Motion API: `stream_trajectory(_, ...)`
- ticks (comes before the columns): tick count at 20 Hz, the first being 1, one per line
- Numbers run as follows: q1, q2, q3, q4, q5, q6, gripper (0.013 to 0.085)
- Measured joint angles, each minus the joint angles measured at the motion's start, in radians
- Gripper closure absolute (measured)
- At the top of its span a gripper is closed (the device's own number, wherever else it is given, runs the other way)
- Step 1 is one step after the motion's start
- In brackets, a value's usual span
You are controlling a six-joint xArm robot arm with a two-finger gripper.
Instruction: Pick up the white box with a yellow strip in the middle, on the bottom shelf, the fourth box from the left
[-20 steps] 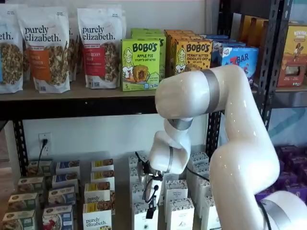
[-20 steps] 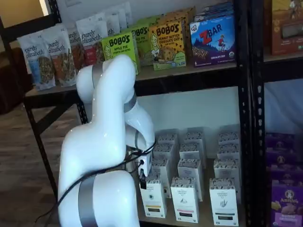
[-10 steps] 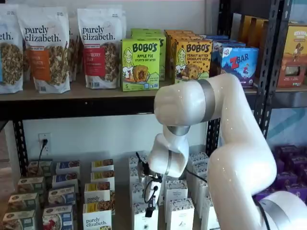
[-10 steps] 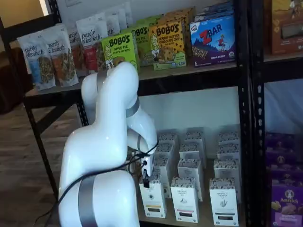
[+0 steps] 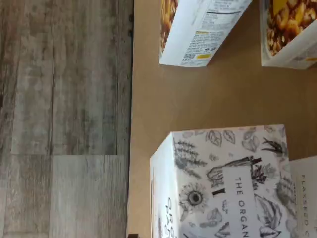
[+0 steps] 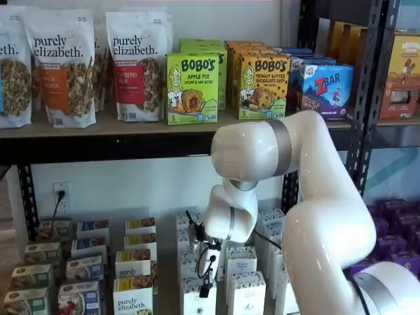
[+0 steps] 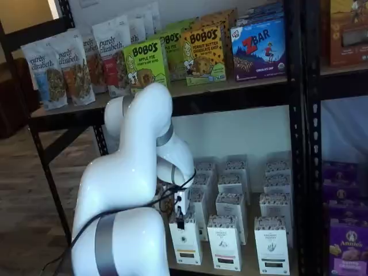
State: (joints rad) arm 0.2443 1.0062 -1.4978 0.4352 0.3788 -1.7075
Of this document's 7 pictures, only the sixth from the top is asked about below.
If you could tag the wooden shelf board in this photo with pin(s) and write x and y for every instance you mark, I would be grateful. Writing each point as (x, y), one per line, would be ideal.
(400, 122)
(165, 256)
(98, 129)

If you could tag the yellow Bobo's peanut butter box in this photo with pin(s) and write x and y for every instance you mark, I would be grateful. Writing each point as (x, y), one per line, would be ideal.
(234, 82)
(262, 88)
(228, 65)

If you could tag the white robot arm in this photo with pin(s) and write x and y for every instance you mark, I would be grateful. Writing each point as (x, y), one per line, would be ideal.
(328, 229)

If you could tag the pale blue backdrop banner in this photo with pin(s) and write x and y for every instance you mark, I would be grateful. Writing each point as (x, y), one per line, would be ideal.
(393, 177)

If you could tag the white wall outlet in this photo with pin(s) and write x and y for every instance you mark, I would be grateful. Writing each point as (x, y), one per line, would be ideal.
(66, 188)

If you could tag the black metal shelf rack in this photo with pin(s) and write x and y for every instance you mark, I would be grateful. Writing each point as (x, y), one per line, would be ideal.
(393, 136)
(131, 144)

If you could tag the green oatmeal box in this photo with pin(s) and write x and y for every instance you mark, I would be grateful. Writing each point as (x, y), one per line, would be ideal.
(42, 252)
(54, 229)
(26, 302)
(33, 275)

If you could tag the tan cardboard snack box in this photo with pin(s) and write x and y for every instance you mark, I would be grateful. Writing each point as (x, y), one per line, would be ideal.
(346, 42)

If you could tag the blue Zbar box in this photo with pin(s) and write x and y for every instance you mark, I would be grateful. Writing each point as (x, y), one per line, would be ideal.
(328, 92)
(308, 54)

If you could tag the purple Annie's box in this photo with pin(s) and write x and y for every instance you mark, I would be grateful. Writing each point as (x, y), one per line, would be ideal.
(377, 262)
(403, 226)
(390, 206)
(400, 246)

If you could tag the white orange granola bag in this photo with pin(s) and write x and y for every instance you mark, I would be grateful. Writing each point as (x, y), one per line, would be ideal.
(100, 72)
(59, 82)

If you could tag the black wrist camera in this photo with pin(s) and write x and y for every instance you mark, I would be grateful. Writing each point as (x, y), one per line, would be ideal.
(196, 231)

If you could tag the white blue granola bag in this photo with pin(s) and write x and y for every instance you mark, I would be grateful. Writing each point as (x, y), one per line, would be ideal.
(13, 82)

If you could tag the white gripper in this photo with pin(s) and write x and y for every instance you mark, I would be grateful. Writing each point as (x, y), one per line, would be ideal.
(210, 262)

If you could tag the orange brown snack box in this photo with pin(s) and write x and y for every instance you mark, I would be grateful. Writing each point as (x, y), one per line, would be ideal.
(400, 75)

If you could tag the green Bobo's apple pie box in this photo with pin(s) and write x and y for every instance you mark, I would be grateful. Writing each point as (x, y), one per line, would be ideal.
(192, 88)
(222, 82)
(197, 41)

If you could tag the white yellow granola box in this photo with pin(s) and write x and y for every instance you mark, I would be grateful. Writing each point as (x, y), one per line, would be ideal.
(133, 298)
(139, 241)
(139, 224)
(133, 262)

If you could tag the white red granola bag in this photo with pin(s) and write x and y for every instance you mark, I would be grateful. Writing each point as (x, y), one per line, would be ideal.
(134, 82)

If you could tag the blue white oatmeal box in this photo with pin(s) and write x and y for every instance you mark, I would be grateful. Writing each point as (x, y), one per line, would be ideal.
(78, 298)
(93, 228)
(88, 246)
(85, 267)

